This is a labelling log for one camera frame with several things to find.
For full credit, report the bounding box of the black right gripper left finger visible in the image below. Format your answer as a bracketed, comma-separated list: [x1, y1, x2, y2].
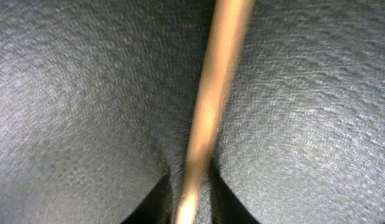
[121, 175, 172, 224]

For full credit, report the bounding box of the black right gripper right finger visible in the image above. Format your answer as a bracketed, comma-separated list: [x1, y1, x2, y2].
[210, 170, 259, 224]

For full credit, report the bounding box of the wooden chopstick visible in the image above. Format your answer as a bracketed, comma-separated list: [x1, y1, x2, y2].
[175, 0, 254, 224]

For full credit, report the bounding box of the round black serving tray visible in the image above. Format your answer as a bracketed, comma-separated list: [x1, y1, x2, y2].
[0, 1, 385, 223]

